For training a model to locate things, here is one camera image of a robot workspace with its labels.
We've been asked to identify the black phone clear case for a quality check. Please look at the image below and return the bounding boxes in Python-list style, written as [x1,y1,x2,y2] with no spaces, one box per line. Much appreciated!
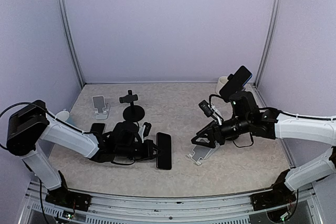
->
[90,123,106,134]

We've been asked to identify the aluminium frame post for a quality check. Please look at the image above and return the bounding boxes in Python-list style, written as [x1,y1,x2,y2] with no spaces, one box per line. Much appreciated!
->
[57,0,86,89]
[254,0,281,89]

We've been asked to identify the left aluminium frame post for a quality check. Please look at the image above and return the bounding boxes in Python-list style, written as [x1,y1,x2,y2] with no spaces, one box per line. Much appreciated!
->
[57,0,86,89]

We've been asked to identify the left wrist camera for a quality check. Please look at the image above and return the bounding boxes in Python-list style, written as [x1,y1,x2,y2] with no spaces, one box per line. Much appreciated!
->
[139,122,152,142]

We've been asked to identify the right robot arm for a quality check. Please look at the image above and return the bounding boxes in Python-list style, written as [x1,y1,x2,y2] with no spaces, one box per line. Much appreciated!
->
[191,91,335,205]

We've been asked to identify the right aluminium frame post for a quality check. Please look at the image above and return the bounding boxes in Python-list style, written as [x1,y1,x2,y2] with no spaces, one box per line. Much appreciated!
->
[254,0,281,89]

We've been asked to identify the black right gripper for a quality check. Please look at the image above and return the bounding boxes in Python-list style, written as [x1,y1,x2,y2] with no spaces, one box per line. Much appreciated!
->
[192,114,251,148]

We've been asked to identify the light blue cup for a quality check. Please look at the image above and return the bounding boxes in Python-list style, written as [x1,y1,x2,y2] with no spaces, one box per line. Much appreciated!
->
[55,109,75,126]

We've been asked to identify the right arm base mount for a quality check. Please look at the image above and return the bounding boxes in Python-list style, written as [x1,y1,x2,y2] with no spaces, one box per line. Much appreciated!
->
[250,169,297,211]

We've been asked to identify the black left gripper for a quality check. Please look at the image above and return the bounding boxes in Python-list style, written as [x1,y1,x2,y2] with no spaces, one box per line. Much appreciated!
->
[116,138,163,161]

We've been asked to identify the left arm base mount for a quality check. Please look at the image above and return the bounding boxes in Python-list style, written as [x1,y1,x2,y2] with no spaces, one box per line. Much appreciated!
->
[45,190,92,211]

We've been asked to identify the black round base phone stand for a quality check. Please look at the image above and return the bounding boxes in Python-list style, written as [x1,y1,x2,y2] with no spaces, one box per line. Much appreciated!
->
[119,90,145,122]

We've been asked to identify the black phone blue edge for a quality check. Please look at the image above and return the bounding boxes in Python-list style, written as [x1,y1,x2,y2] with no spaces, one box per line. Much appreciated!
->
[219,66,253,103]

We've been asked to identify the front aluminium rail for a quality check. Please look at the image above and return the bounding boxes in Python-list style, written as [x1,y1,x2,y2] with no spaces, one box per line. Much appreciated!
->
[14,181,327,223]

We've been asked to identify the black phone landscape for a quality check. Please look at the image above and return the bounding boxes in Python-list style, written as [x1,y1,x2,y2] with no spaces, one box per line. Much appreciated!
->
[156,132,172,170]

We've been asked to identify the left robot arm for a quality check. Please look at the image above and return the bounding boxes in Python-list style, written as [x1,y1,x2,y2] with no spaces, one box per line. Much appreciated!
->
[3,100,164,206]

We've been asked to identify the white folding phone stand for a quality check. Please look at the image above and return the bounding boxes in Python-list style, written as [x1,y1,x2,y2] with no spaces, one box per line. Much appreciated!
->
[92,95,110,120]

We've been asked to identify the white cup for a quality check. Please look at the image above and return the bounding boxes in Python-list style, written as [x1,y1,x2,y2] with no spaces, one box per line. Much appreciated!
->
[215,76,228,95]

